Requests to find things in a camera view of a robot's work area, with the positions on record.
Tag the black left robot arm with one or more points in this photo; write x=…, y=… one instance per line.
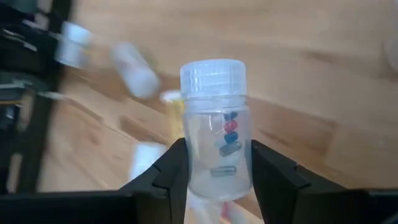
x=21, y=62

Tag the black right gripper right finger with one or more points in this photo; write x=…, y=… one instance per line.
x=276, y=186

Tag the clear pill bottle white cap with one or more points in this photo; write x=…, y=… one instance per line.
x=214, y=124

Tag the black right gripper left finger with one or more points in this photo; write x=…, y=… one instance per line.
x=168, y=180

